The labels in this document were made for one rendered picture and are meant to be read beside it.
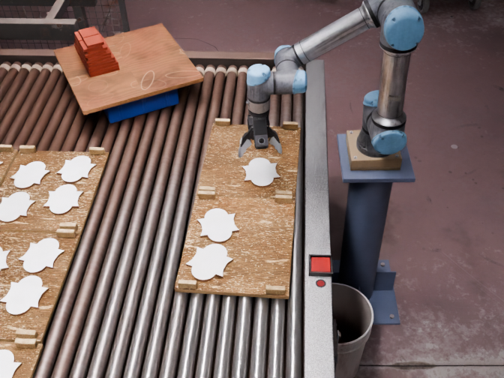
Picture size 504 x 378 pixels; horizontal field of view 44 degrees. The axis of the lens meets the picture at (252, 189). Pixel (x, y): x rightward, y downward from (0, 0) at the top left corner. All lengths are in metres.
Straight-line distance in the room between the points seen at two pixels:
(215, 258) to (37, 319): 0.56
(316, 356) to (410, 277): 1.47
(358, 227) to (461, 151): 1.46
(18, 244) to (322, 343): 1.04
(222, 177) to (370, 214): 0.67
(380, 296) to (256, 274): 1.24
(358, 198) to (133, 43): 1.19
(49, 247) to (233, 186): 0.66
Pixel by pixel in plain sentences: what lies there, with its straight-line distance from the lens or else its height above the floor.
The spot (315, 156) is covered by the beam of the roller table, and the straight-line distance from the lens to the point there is 2.39.
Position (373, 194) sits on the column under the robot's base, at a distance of 2.52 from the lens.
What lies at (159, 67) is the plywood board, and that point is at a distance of 2.70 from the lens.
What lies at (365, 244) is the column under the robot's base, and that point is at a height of 0.44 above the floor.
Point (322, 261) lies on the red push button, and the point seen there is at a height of 0.93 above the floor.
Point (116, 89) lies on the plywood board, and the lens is 2.60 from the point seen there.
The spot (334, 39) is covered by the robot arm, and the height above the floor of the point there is 1.41.
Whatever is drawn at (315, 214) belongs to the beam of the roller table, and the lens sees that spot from 2.17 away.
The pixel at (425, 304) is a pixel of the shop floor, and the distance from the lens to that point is 3.14.
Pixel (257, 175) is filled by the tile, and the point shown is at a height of 0.95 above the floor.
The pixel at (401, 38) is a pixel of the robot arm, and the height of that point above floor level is 1.49.
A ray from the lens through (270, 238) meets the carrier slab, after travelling 2.06.
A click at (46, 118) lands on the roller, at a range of 2.74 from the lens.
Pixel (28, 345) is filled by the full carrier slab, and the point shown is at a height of 0.95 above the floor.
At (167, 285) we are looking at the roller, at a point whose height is 0.92.
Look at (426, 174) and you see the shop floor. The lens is 3.78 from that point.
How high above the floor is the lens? 2.47
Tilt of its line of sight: 44 degrees down
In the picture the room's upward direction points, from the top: 2 degrees counter-clockwise
